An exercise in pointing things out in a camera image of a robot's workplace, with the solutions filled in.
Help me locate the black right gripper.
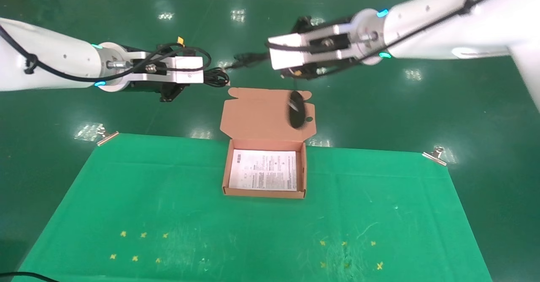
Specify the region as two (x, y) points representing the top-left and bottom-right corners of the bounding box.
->
(281, 16), (361, 81)

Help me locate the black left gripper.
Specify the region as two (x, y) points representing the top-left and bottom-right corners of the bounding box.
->
(127, 79), (190, 102)

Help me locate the black data cable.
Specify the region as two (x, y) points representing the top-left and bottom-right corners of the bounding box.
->
(202, 52), (273, 89)

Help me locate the black computer mouse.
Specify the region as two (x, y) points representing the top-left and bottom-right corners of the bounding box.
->
(287, 90), (306, 129)

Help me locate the brown cardboard box with lid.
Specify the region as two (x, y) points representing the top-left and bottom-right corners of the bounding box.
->
(219, 87), (317, 199)

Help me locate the silver binder clip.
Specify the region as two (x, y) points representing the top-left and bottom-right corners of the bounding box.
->
(96, 126), (120, 146)
(422, 146), (448, 166)

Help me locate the white printed manual sheet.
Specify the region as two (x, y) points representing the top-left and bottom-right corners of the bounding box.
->
(228, 149), (298, 192)

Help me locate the green table cloth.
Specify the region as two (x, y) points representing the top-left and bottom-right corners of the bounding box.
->
(12, 133), (494, 282)

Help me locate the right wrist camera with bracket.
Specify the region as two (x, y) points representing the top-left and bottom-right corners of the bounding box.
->
(267, 22), (367, 71)

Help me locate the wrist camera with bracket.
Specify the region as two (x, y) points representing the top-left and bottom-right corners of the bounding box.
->
(267, 22), (367, 71)
(108, 51), (204, 84)

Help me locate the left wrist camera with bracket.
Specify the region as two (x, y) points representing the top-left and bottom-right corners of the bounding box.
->
(108, 51), (204, 84)

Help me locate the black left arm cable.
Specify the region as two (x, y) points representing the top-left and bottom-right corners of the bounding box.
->
(0, 22), (212, 82)

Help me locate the thin black loose cable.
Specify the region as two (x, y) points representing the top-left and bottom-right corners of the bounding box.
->
(0, 271), (59, 282)

